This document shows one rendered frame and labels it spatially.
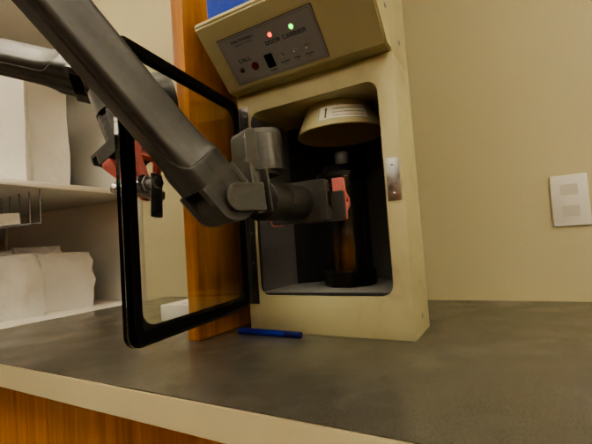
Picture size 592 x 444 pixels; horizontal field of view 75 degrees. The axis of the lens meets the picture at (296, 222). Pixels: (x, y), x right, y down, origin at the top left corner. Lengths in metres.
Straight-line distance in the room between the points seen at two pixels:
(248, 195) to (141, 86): 0.17
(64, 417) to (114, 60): 0.55
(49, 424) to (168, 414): 0.32
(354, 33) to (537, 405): 0.55
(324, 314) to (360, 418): 0.32
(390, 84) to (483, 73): 0.47
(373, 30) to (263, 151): 0.27
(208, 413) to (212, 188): 0.25
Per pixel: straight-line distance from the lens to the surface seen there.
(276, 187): 0.52
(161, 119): 0.47
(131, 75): 0.48
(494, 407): 0.45
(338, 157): 0.79
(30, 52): 0.84
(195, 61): 0.85
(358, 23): 0.68
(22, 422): 0.89
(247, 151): 0.52
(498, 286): 1.06
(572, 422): 0.44
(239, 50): 0.76
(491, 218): 1.05
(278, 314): 0.75
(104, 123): 0.68
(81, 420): 0.73
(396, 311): 0.66
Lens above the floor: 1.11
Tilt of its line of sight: 3 degrees up
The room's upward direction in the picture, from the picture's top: 4 degrees counter-clockwise
